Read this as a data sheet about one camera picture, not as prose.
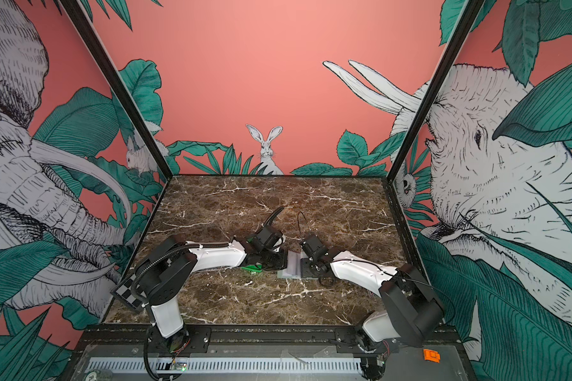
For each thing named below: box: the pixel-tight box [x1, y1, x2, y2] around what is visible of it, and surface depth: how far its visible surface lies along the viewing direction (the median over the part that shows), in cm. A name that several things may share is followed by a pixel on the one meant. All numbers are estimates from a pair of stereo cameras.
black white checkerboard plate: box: [109, 273, 147, 310], surface depth 81 cm
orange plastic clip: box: [422, 349, 441, 364], surface depth 72 cm
